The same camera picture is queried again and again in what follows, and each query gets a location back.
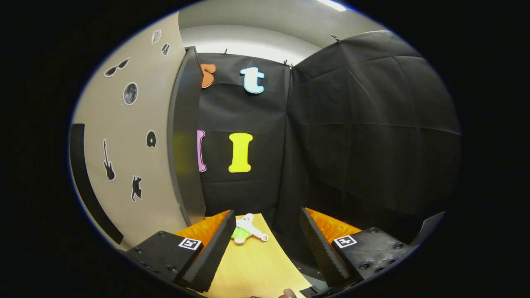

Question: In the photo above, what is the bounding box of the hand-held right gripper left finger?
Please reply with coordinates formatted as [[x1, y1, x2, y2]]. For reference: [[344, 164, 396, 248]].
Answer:
[[124, 210, 237, 293]]

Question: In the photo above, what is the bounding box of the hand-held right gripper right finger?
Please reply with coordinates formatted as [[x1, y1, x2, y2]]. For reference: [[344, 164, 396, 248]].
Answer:
[[299, 207, 415, 289]]

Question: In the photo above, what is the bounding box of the black door handle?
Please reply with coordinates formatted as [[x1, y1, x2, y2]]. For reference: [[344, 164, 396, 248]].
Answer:
[[69, 123, 124, 245]]

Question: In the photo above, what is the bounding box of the beige cabinet door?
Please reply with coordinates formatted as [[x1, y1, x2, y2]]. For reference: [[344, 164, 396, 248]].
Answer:
[[70, 12, 188, 251]]

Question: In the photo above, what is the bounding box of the white green toy figure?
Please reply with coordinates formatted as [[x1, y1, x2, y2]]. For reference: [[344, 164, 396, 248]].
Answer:
[[231, 213, 269, 245]]

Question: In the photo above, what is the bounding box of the black backdrop cloth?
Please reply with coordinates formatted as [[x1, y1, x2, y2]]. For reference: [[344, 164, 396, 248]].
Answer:
[[198, 30, 462, 257]]

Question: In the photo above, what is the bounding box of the large ceiling light panel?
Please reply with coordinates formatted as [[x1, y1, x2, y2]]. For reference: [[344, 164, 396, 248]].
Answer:
[[317, 0, 348, 12]]

